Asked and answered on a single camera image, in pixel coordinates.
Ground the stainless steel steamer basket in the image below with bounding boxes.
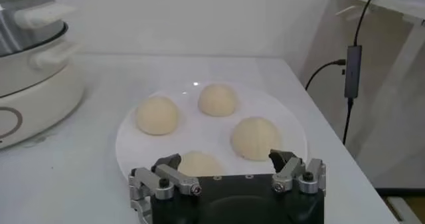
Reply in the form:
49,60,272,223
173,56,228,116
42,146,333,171
0,0,79,58

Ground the cream electric cooker base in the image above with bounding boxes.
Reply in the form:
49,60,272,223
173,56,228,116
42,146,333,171
0,24,87,150

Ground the long black hub cable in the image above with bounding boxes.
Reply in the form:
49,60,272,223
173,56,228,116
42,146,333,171
353,0,412,47

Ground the white steamed baozi bun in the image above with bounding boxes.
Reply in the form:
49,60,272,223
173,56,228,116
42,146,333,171
177,150,226,177
134,95,180,136
197,82,239,118
230,116,282,162

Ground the white round plate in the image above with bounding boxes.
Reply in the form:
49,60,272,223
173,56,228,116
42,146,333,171
115,80,309,179

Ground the black hub cable with plug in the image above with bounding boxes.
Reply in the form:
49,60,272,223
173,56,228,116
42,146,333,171
304,58,347,92

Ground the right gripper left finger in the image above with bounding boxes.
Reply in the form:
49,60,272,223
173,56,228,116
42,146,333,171
128,153,203,224

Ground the grey usb hub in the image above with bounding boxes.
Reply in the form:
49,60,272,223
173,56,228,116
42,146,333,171
343,45,363,99

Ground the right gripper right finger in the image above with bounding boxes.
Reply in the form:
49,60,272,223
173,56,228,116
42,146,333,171
268,149,327,196

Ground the thin black hub cable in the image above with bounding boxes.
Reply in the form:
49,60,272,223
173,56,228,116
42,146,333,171
341,97,355,146

